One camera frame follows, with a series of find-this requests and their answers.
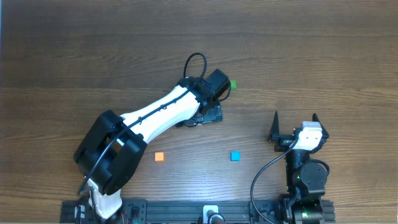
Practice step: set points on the mounting rail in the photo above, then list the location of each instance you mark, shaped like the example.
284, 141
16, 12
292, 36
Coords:
186, 211

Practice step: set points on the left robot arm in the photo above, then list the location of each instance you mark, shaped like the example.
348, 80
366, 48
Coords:
164, 116

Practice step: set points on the green cube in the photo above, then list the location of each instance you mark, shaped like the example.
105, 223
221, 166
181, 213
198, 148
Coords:
233, 85

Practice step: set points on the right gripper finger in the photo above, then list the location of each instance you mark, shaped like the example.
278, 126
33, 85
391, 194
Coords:
322, 129
275, 127

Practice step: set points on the blue cube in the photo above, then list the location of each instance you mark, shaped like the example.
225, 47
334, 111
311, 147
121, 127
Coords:
235, 156

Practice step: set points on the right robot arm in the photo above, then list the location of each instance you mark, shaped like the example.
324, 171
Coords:
308, 180

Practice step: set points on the orange cube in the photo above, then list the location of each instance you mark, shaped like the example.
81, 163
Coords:
159, 156

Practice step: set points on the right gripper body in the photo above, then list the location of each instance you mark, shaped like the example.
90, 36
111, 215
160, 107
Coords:
284, 141

